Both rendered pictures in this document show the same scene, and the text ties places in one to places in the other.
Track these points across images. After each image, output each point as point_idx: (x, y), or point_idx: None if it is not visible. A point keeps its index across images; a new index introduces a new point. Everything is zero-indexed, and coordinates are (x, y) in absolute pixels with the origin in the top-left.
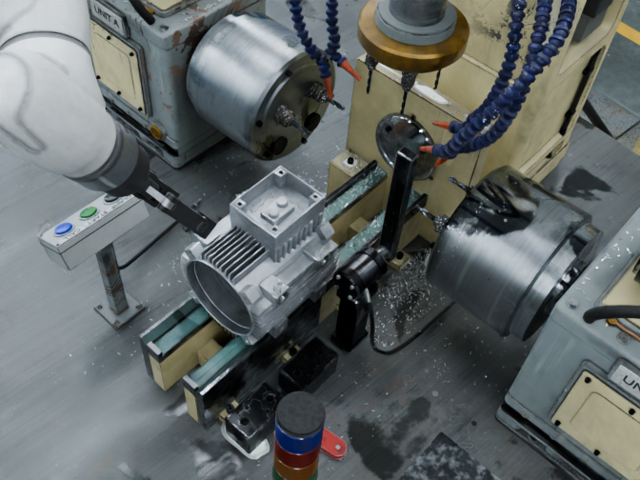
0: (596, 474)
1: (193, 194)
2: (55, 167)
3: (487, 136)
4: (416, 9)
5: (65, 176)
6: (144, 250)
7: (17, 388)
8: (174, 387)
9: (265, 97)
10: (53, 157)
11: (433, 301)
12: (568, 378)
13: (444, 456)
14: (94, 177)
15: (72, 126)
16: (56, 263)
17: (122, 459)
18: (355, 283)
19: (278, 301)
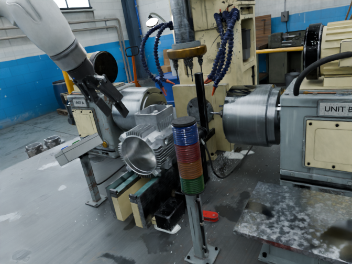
0: (339, 186)
1: (123, 163)
2: (47, 36)
3: (225, 65)
4: (185, 35)
5: (54, 57)
6: (105, 179)
7: (48, 240)
8: (127, 218)
9: (141, 101)
10: (45, 26)
11: (232, 164)
12: (301, 135)
13: (265, 187)
14: (67, 52)
15: (53, 11)
16: (63, 164)
17: (106, 252)
18: None
19: (164, 142)
